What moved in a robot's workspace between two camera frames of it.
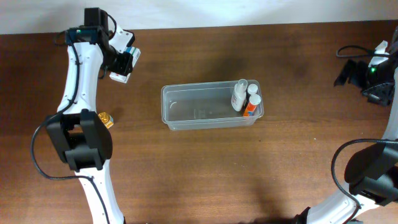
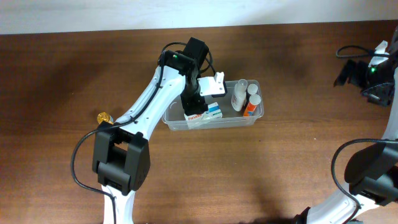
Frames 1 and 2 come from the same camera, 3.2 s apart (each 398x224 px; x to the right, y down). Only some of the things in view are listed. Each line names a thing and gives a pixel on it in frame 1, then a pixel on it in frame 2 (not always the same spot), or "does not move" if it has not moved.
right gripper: (356, 75) does not move
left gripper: (123, 63) -> (193, 104)
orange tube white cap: (254, 100) does not move
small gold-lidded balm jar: (106, 119) does not move
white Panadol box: (135, 53) -> (203, 120)
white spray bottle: (239, 93) does not move
